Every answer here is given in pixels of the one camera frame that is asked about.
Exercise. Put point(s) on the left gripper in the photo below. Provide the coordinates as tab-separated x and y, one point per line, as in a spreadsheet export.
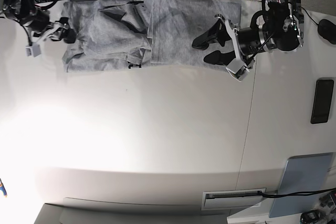
251	41

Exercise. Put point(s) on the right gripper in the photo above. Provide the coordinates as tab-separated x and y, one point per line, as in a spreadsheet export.
39	25

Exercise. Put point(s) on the grey T-shirt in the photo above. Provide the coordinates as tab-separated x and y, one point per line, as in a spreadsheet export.
126	34

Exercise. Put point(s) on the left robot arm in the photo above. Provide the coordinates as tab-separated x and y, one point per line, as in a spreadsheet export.
278	25

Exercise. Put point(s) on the black computer mouse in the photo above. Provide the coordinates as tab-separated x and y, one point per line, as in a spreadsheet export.
327	30

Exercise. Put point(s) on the black smartphone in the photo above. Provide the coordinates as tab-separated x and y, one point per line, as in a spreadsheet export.
322	101

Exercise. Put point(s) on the blue-grey tablet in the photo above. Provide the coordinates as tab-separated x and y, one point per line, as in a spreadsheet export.
302	173

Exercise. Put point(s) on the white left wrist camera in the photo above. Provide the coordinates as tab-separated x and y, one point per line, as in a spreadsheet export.
237	69

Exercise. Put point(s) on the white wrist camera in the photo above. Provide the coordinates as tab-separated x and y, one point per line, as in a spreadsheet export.
237	69
34	50

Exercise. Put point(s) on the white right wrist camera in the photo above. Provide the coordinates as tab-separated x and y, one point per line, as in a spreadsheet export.
34	50

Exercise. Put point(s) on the blue orange tool handle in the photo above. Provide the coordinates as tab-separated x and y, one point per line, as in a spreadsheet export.
2	188

